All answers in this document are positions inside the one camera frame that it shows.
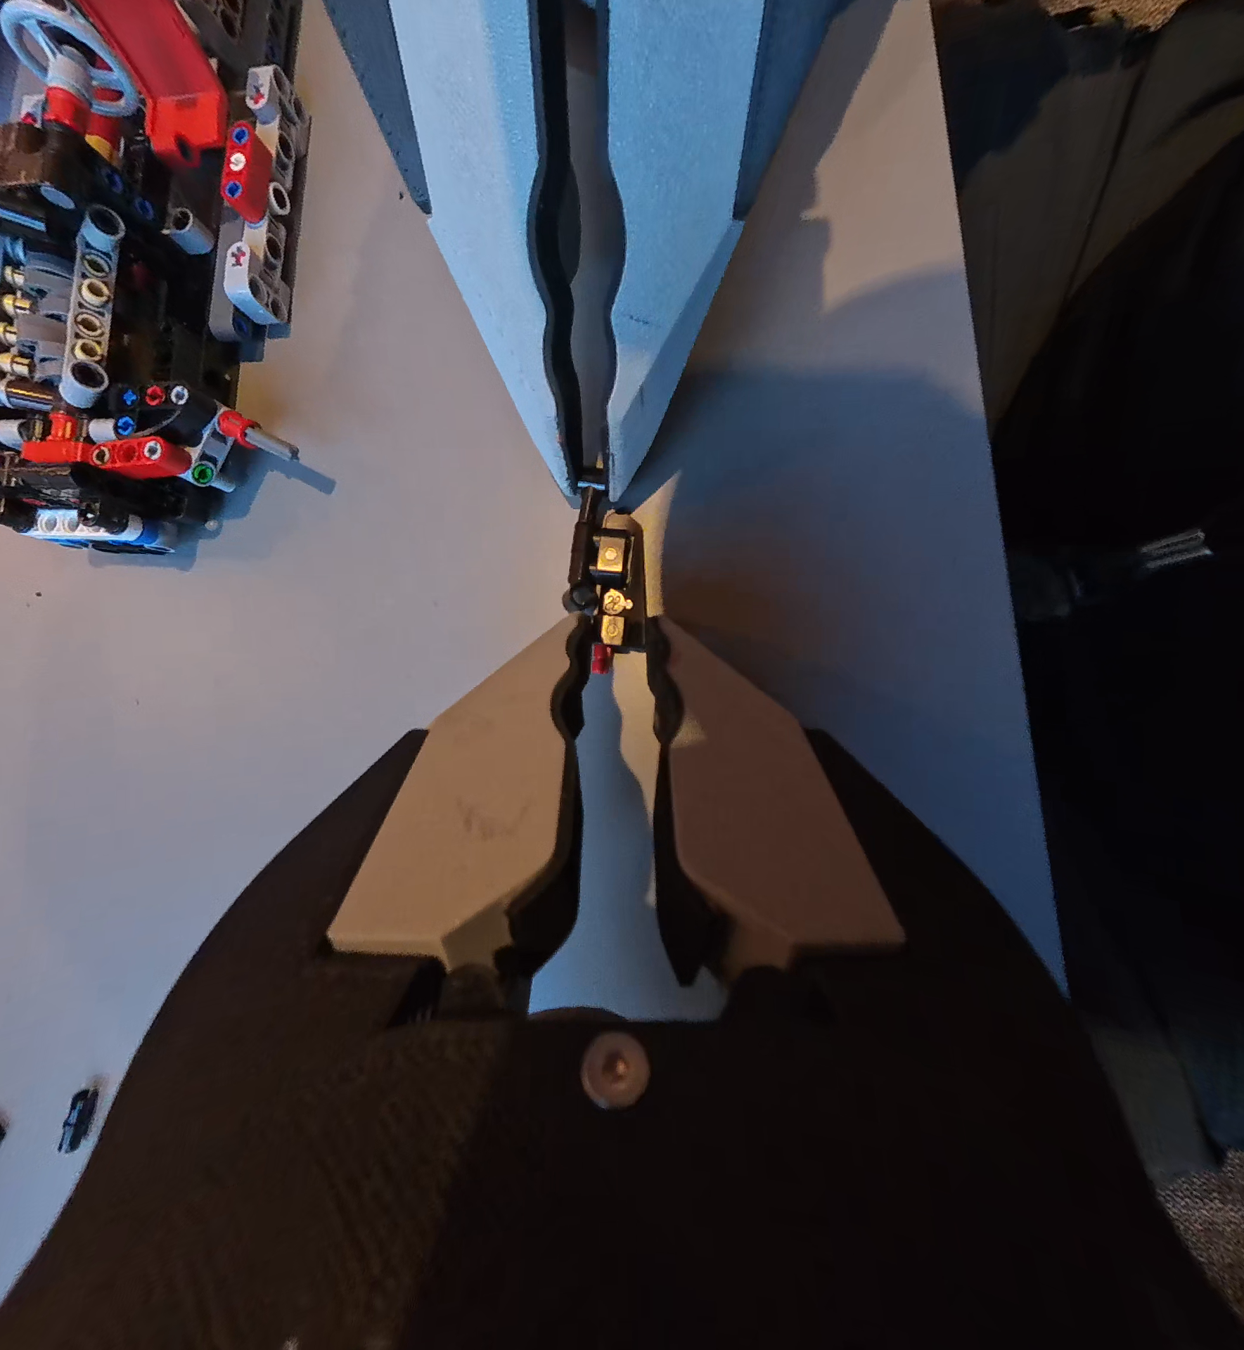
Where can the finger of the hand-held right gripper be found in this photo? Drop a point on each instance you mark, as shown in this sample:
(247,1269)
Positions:
(685,157)
(474,157)

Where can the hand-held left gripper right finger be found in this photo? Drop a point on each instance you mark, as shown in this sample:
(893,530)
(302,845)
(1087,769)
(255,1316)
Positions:
(780,833)

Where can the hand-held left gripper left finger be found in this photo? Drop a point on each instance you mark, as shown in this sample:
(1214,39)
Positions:
(464,833)

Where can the black toy assembly red pin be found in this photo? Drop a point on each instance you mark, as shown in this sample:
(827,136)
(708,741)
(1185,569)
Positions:
(606,591)

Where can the light grey desk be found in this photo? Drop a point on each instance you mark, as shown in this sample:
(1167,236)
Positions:
(158,791)

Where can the toy brick vehicle model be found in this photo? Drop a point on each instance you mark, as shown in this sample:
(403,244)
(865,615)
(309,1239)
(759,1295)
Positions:
(83,316)

